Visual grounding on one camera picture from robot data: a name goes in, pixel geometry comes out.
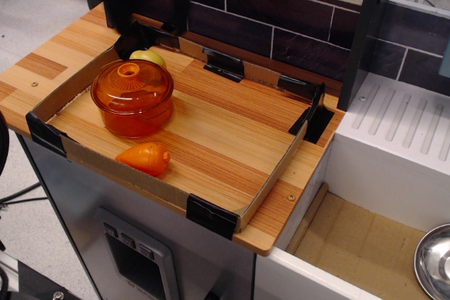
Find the cardboard fence with black tape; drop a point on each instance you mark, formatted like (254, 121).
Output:
(244, 141)

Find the orange toy carrot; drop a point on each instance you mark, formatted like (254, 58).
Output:
(151, 158)

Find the white toy sink unit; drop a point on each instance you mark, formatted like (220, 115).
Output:
(382, 185)

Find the yellow toy potato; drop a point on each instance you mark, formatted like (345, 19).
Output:
(148, 55)

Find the orange transparent pot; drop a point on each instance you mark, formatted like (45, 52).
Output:
(135, 126)

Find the silver toy dishwasher front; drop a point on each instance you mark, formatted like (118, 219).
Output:
(133, 248)

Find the silver metal bowl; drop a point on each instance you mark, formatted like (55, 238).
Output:
(431, 262)

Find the orange transparent pot lid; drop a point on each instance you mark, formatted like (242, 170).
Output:
(135, 87)

